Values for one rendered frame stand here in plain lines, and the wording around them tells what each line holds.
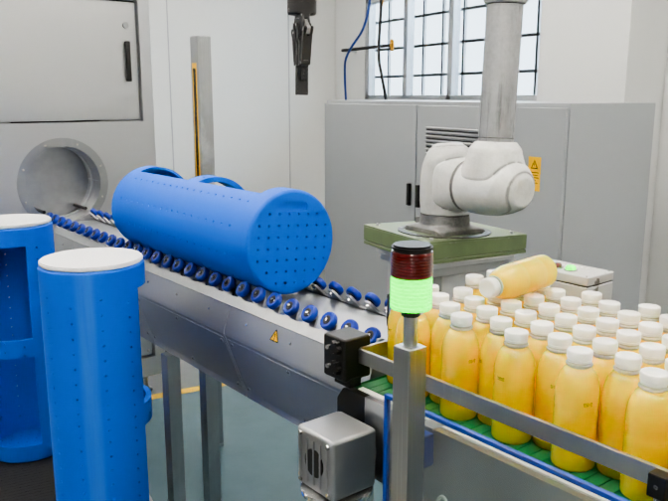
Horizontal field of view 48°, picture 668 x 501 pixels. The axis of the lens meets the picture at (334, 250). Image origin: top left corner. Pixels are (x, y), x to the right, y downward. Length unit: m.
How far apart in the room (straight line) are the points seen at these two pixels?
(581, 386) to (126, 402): 1.34
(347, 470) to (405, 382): 0.33
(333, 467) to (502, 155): 1.06
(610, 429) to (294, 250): 1.05
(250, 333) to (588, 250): 1.83
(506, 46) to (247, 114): 5.16
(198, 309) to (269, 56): 5.20
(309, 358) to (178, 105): 5.30
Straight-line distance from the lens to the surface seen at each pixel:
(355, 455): 1.45
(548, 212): 3.30
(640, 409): 1.17
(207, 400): 2.71
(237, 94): 7.12
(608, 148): 3.40
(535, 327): 1.34
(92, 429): 2.20
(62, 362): 2.16
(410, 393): 1.17
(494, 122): 2.16
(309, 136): 7.42
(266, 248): 1.96
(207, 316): 2.19
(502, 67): 2.16
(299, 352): 1.83
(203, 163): 3.02
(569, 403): 1.23
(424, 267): 1.11
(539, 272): 1.53
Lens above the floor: 1.48
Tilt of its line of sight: 12 degrees down
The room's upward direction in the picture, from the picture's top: straight up
